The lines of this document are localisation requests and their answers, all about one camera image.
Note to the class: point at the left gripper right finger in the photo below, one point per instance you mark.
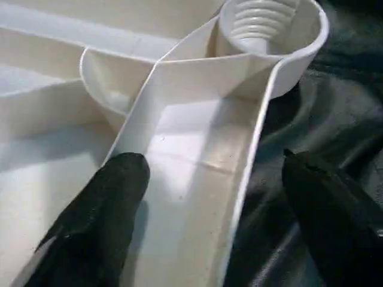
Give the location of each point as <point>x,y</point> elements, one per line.
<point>335,227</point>

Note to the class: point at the black table mat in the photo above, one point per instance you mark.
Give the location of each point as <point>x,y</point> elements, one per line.
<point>329,119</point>

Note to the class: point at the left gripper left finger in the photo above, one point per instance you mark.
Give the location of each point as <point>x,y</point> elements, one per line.
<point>89,227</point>

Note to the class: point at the white plastic table top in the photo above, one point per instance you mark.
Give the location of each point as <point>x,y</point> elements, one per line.
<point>185,119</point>

